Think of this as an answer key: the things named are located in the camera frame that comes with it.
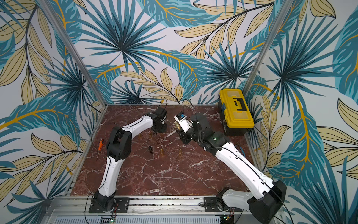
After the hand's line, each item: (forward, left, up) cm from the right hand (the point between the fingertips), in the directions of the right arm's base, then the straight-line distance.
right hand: (179, 128), depth 73 cm
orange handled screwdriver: (+7, +53, -24) cm, 59 cm away
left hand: (+16, +12, -24) cm, 32 cm away
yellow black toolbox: (+18, -38, -11) cm, 44 cm away
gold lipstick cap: (-1, 0, +3) cm, 3 cm away
